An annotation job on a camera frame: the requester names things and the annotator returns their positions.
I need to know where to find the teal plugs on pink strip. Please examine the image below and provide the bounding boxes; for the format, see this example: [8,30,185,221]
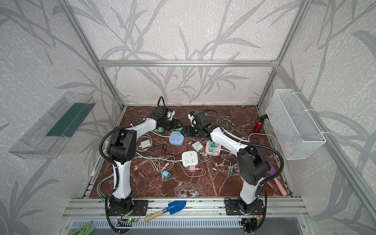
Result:
[208,142,219,152]

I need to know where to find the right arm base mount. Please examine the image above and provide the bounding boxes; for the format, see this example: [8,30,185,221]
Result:
[224,197,265,217]

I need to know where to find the red spray bottle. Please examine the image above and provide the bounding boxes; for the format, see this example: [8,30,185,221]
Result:
[253,114,268,133]

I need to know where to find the blue toy shovel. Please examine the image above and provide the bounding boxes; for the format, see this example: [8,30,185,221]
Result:
[145,201,187,222]

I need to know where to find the blue power strip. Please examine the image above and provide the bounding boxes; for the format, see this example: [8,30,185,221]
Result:
[169,131,185,146]

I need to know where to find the white charger block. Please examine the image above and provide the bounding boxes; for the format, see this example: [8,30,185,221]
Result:
[192,141,204,152]

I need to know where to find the pink plug adapter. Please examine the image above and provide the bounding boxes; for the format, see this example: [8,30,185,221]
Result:
[187,165,197,172]

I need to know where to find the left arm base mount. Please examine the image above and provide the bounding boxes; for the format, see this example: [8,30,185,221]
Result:
[108,200,149,216]

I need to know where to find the white power cord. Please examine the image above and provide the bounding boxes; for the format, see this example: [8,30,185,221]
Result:
[246,133,280,159]

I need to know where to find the small white charger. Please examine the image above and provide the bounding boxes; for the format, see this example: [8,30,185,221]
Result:
[140,140,152,149]

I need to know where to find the green plastic clip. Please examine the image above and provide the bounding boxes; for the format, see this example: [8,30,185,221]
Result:
[70,220,96,235]

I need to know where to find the clear plastic wall tray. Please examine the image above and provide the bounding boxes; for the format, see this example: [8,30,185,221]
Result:
[9,92,96,160]

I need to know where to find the teal plug adapter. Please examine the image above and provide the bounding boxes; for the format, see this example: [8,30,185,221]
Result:
[161,171,172,179]

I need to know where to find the purple plastic toy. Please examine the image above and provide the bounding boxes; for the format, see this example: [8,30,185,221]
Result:
[269,164,288,196]

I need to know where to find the white wire mesh basket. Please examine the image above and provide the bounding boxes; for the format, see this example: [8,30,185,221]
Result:
[266,89,326,160]

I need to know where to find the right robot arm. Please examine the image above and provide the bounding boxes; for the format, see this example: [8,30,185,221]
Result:
[187,109,285,211]

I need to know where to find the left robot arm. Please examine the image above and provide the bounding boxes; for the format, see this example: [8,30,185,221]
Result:
[99,106,179,200]

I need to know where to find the green plug adapter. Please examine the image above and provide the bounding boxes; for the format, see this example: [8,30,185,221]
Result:
[155,127,165,134]

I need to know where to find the white power strip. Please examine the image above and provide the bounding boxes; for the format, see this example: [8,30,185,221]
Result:
[181,150,198,168]

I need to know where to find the pink multi-head cable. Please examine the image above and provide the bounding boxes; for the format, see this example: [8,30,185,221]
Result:
[133,158,206,178]

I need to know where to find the pink power strip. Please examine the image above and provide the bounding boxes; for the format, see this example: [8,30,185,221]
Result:
[205,141,221,156]

